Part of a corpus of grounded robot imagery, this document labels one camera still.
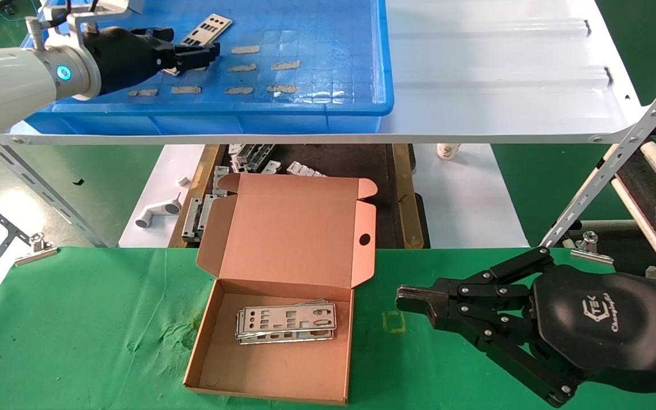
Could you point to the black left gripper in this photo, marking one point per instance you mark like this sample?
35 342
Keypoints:
126 60

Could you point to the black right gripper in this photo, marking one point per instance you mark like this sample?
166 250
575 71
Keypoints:
607 330

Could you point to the silver metal shield plate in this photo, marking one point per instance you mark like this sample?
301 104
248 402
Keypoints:
209 28
265 326
271 167
282 340
194 219
304 169
221 179

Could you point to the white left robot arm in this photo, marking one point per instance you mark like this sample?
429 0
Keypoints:
9 80

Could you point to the large blue plastic tray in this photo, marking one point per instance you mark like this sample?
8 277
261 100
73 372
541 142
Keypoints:
316 34

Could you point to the brown cardboard box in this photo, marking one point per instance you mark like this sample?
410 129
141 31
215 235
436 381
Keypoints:
288 228

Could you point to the brown tape strip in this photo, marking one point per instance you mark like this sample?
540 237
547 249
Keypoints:
245 49
144 92
281 88
242 68
185 89
240 90
285 65

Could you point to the silver metal table clamp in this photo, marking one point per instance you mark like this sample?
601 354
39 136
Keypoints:
590 250
36 250

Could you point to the small white plastic piece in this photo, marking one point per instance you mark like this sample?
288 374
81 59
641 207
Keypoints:
183 180

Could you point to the white plastic pipe fitting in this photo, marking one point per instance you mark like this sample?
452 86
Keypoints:
157 212

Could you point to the white paper cup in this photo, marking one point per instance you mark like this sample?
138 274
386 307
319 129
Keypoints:
449 151

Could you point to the dark rubber mat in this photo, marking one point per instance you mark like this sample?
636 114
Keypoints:
647 191

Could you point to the white metal shelf rack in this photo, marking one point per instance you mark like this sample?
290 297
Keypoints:
504 74

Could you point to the large green table cloth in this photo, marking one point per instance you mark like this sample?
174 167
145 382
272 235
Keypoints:
77 319

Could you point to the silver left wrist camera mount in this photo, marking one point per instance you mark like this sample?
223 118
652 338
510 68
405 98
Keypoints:
106 8

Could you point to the dark metal bracket stack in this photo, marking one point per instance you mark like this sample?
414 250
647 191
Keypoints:
251 156

